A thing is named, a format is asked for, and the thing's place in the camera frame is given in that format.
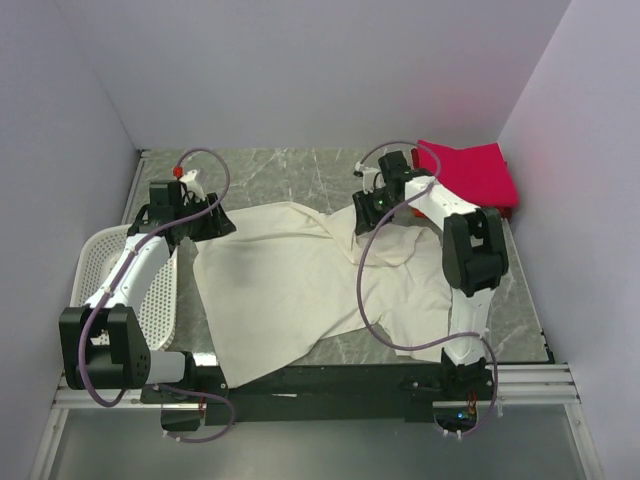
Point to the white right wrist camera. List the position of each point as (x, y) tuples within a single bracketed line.
[(371, 177)]

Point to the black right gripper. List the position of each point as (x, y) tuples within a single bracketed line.
[(365, 218)]

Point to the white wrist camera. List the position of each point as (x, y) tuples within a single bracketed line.
[(191, 181), (371, 177)]

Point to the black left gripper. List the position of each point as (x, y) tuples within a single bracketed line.
[(217, 224)]

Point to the cream white t-shirt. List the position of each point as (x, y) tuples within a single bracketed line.
[(290, 276)]

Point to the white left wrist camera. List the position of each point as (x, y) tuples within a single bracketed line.
[(191, 181)]

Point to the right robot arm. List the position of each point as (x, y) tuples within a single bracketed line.
[(474, 261)]

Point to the orange folded t-shirt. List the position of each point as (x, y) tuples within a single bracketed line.
[(419, 214)]

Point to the aluminium extrusion rail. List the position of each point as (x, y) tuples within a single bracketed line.
[(519, 385)]

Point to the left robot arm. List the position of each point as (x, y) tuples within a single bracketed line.
[(103, 346)]

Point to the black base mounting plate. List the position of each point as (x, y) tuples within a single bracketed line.
[(407, 391)]

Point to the white perforated plastic basket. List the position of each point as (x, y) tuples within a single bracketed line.
[(157, 315)]

